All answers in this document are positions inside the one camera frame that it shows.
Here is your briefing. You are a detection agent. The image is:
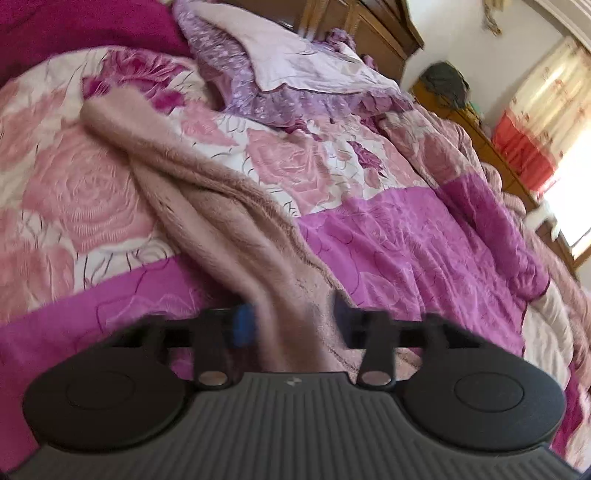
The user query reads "lilac pillow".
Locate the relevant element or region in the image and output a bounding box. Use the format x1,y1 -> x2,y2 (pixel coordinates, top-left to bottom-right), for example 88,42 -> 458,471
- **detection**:
172,1 -> 413,128

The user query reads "red and cream curtain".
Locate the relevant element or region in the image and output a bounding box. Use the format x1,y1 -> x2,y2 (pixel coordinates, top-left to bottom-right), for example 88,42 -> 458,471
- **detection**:
492,37 -> 590,195

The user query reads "dark green bag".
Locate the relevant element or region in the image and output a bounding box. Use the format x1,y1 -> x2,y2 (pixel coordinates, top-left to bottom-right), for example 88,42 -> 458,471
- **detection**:
419,62 -> 470,109

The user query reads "dark wooden headboard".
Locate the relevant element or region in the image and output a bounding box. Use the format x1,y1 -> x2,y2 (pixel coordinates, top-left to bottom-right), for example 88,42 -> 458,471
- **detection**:
232,0 -> 424,82

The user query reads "pink knitted cardigan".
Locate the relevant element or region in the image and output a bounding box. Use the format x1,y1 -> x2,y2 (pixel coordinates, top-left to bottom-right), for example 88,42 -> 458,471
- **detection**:
79,87 -> 424,375

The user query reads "magenta patchwork quilt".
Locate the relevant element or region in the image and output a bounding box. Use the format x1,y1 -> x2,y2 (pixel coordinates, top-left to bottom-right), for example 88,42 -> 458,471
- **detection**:
1,1 -> 590,470

